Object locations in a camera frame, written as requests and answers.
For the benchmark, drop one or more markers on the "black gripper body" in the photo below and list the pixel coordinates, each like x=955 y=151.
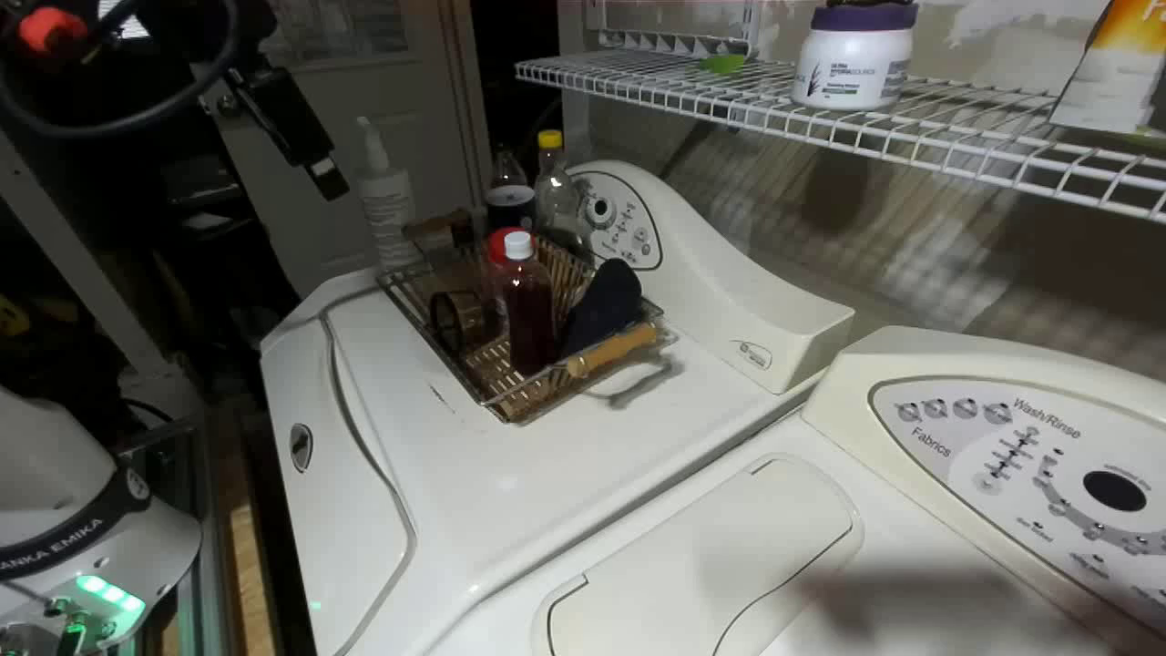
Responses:
x=286 y=114

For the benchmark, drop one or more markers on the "light green object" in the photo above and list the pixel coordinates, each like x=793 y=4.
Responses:
x=729 y=63

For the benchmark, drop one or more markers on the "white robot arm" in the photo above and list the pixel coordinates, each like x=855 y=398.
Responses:
x=49 y=470

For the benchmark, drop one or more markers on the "white panel door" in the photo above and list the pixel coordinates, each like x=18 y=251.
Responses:
x=403 y=98

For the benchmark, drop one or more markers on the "clear jar white lid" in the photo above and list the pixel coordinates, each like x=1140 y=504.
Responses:
x=506 y=167

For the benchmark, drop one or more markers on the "dark can blue label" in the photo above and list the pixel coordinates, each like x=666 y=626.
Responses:
x=513 y=206

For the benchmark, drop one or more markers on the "grey metal stand beam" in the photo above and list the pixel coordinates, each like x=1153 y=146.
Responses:
x=76 y=257

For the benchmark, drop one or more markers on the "clear bottle yellow cap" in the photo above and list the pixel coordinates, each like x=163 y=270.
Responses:
x=558 y=195

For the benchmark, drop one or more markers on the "red liquid bottle white cap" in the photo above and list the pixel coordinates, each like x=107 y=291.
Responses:
x=530 y=324

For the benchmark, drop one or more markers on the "wicker basket tray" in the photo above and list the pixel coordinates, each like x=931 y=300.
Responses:
x=513 y=387

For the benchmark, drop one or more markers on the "dark folded cloth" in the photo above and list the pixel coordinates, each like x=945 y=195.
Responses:
x=603 y=303

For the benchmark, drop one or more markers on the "white washer with basket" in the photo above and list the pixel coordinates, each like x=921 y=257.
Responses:
x=486 y=487

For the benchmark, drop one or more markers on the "white jar purple lid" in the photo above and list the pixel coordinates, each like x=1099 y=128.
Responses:
x=849 y=59

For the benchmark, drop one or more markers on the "white dryer with dial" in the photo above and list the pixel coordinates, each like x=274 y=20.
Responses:
x=752 y=550

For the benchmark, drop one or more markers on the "orange and white box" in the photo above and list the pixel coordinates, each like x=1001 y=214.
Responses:
x=1116 y=74

